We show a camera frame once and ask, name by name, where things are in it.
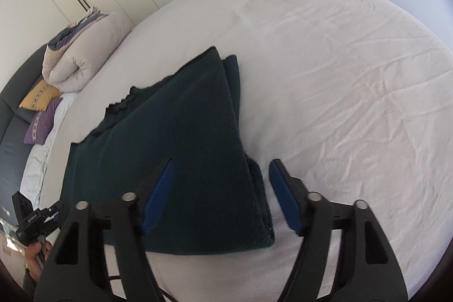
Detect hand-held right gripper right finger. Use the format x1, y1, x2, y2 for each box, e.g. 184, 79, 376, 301
269, 159, 409, 302

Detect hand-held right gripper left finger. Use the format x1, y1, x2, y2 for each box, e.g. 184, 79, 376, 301
33, 158, 174, 302

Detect dark green sweater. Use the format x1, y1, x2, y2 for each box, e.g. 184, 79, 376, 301
63, 46, 276, 256

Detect person's left forearm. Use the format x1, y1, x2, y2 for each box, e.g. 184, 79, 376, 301
21, 270, 40, 302

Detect person's left hand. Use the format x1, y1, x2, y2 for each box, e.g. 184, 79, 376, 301
24, 241, 54, 283

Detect grey upholstered headboard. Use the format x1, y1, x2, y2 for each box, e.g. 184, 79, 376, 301
0, 42, 50, 221

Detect purple patterned pillow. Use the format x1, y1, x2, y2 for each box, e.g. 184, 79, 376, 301
23, 97, 64, 146

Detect yellow patterned pillow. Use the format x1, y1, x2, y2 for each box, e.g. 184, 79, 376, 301
18, 80, 62, 112

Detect bed with white sheet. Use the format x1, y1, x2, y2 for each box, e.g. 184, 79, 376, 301
19, 0, 453, 302

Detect folded beige duvet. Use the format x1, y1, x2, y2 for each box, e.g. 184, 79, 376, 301
42, 7, 134, 94

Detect black cable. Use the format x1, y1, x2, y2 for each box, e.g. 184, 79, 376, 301
106, 274, 170, 302

